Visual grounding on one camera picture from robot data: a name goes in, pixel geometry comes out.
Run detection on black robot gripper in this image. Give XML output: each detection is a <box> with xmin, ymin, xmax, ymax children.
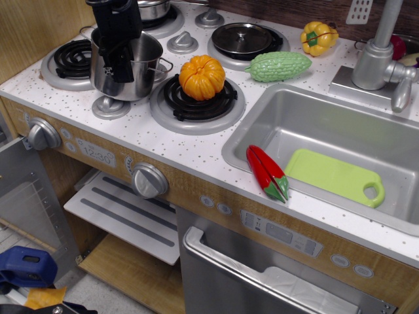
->
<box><xmin>85</xmin><ymin>0</ymin><xmax>143</xmax><ymax>82</ymax></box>

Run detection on tall steel pot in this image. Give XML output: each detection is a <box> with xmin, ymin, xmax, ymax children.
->
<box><xmin>90</xmin><ymin>29</ymin><xmax>163</xmax><ymax>101</ymax></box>

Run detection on steel pot lid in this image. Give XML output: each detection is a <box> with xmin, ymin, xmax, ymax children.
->
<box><xmin>211</xmin><ymin>23</ymin><xmax>273</xmax><ymax>54</ymax></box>

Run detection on silver stovetop knob middle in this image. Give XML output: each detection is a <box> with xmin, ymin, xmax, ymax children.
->
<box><xmin>154</xmin><ymin>64</ymin><xmax>168</xmax><ymax>83</ymax></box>

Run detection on silver stovetop knob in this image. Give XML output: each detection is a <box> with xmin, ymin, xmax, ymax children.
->
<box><xmin>166</xmin><ymin>31</ymin><xmax>199</xmax><ymax>54</ymax></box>
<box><xmin>92</xmin><ymin>96</ymin><xmax>131</xmax><ymax>120</ymax></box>
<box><xmin>154</xmin><ymin>64</ymin><xmax>168</xmax><ymax>83</ymax></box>
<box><xmin>195</xmin><ymin>8</ymin><xmax>225</xmax><ymax>29</ymax></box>

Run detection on silver stovetop knob front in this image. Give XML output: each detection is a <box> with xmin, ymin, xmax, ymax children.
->
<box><xmin>92</xmin><ymin>96</ymin><xmax>131</xmax><ymax>120</ymax></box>

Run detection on back left burner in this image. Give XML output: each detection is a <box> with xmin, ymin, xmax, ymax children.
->
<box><xmin>143</xmin><ymin>6</ymin><xmax>185</xmax><ymax>39</ymax></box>

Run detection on front left black burner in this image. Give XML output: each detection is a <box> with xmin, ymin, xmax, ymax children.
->
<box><xmin>41</xmin><ymin>39</ymin><xmax>94</xmax><ymax>92</ymax></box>

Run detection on black burner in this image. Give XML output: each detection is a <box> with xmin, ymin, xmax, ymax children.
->
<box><xmin>41</xmin><ymin>39</ymin><xmax>94</xmax><ymax>92</ymax></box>
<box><xmin>150</xmin><ymin>75</ymin><xmax>246</xmax><ymax>135</ymax></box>

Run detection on small steel saucepan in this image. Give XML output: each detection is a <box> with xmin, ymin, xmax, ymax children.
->
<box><xmin>137</xmin><ymin>0</ymin><xmax>210</xmax><ymax>21</ymax></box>

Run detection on silver stovetop knob upper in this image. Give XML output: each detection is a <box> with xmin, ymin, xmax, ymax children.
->
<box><xmin>166</xmin><ymin>31</ymin><xmax>199</xmax><ymax>54</ymax></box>

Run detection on front right black burner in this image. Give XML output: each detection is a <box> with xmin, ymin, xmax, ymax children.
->
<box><xmin>150</xmin><ymin>75</ymin><xmax>246</xmax><ymax>135</ymax></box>

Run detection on orange toy pumpkin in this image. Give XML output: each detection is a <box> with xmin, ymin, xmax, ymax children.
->
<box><xmin>179</xmin><ymin>55</ymin><xmax>226</xmax><ymax>101</ymax></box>

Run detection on oven clock display panel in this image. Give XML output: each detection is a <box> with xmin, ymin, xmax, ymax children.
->
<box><xmin>76</xmin><ymin>138</ymin><xmax>117</xmax><ymax>168</ymax></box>

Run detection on silver stovetop knob back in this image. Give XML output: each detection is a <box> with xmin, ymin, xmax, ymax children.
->
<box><xmin>195</xmin><ymin>8</ymin><xmax>225</xmax><ymax>29</ymax></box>

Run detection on left silver oven dial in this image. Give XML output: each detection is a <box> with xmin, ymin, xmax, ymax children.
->
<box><xmin>27</xmin><ymin>117</ymin><xmax>62</xmax><ymax>150</ymax></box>

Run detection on silver oven dial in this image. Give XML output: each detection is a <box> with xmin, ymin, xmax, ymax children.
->
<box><xmin>27</xmin><ymin>117</ymin><xmax>62</xmax><ymax>150</ymax></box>
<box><xmin>132</xmin><ymin>162</ymin><xmax>169</xmax><ymax>199</ymax></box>

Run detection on right silver oven dial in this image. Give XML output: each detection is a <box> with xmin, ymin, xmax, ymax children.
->
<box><xmin>132</xmin><ymin>162</ymin><xmax>169</xmax><ymax>199</ymax></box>

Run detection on green toy bitter gourd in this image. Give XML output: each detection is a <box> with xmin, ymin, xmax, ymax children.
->
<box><xmin>244</xmin><ymin>52</ymin><xmax>312</xmax><ymax>82</ymax></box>

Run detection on back right burner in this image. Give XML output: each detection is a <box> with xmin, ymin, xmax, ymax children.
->
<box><xmin>207</xmin><ymin>26</ymin><xmax>291</xmax><ymax>71</ymax></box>

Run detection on grey toy sink basin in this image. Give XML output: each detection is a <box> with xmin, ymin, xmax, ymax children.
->
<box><xmin>222</xmin><ymin>84</ymin><xmax>418</xmax><ymax>236</ymax></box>

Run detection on white oven rack shelf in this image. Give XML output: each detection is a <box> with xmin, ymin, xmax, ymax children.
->
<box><xmin>64</xmin><ymin>172</ymin><xmax>180</xmax><ymax>266</ymax></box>

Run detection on open oven door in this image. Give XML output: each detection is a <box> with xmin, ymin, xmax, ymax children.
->
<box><xmin>1</xmin><ymin>137</ymin><xmax>79</xmax><ymax>285</ymax></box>

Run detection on red toy chili pepper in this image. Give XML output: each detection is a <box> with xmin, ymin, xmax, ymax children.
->
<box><xmin>246</xmin><ymin>145</ymin><xmax>289</xmax><ymax>203</ymax></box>

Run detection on yellow toy bell pepper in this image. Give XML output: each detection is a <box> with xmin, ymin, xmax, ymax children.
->
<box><xmin>300</xmin><ymin>21</ymin><xmax>339</xmax><ymax>57</ymax></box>

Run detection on blue clamp tool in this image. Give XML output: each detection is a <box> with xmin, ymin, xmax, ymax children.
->
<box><xmin>1</xmin><ymin>246</ymin><xmax>58</xmax><ymax>291</ymax></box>

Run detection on silver dishwasher door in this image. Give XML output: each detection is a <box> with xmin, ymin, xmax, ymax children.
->
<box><xmin>176</xmin><ymin>208</ymin><xmax>397</xmax><ymax>313</ymax></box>

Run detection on white perforated spatula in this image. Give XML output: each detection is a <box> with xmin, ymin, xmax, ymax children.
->
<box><xmin>346</xmin><ymin>0</ymin><xmax>373</xmax><ymax>25</ymax></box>

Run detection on yellow cloth scrap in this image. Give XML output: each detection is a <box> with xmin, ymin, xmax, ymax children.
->
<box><xmin>24</xmin><ymin>287</ymin><xmax>67</xmax><ymax>310</ymax></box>

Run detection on silver toy faucet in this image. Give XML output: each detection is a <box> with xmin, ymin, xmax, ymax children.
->
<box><xmin>329</xmin><ymin>1</ymin><xmax>418</xmax><ymax>113</ymax></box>

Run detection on green cutting board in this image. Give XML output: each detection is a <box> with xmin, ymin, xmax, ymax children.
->
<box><xmin>285</xmin><ymin>148</ymin><xmax>386</xmax><ymax>208</ymax></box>

